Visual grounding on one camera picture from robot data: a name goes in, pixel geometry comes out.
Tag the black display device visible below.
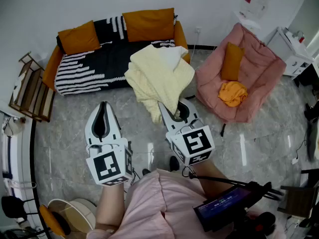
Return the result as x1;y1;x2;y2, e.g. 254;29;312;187
193;187;252;233

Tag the black bag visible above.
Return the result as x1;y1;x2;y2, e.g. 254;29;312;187
1;195;27;220

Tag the clear plastic container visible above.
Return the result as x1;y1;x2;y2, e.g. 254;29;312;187
239;0;271;19

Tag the dark wooden stool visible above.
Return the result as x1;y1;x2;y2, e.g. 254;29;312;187
278;184;319;219

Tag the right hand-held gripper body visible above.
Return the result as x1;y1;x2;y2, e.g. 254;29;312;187
165;124;216;167

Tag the wooden shelf rack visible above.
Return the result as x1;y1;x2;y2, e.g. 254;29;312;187
8;51;56;123

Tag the person's black right shoe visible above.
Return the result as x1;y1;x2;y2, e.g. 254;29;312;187
169;155;180;172

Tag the pink lounge chair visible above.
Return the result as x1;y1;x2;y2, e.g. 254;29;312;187
195;22;287;123

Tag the cream waffle blanket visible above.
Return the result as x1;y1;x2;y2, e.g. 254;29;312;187
124;44;195;124

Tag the crumpled orange cloth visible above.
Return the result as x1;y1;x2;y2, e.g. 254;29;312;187
218;81;249;108

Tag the white power cable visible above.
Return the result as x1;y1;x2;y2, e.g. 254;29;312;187
188;32;200;59

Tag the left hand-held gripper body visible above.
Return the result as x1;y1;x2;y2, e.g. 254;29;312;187
86;137;134;187

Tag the orange black chair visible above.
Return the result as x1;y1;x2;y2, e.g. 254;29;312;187
39;204;72;237

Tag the person's right forearm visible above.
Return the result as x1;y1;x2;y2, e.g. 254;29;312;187
193;158;230;201

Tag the small orange oblong cushion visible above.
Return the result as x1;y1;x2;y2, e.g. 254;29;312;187
220;42;245;82

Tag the white cabinet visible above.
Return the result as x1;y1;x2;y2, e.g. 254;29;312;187
266;26;314;77

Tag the round white stool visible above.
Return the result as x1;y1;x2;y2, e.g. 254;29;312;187
47;198;97;234

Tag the person's pink shirt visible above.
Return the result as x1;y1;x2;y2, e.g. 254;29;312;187
86;168;287;239

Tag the black white patterned blanket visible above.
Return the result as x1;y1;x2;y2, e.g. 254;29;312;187
54;15;179;97

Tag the black and white sofa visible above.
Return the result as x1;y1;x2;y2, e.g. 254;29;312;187
41;7;191;97

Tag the person's left forearm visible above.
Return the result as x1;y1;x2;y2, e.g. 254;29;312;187
96;182;125;228

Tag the black cable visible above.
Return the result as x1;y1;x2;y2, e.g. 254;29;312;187
181;165;285;201

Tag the black rig handle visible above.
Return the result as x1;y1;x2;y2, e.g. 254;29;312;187
249;212;277;238

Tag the orange square cushion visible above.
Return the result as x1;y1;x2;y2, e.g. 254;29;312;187
122;7;175;42
57;20;102;56

